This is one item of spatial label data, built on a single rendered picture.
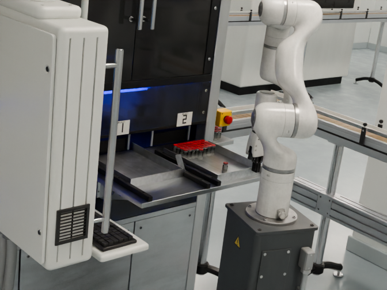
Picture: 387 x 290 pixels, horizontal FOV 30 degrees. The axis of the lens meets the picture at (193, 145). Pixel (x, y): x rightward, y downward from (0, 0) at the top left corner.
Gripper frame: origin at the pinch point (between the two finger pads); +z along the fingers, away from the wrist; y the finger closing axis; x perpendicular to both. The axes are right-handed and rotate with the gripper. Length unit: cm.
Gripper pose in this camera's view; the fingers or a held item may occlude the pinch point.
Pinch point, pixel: (255, 167)
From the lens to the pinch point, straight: 295.9
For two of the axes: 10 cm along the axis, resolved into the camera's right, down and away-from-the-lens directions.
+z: -1.1, 9.4, 3.1
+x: 6.5, 3.0, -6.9
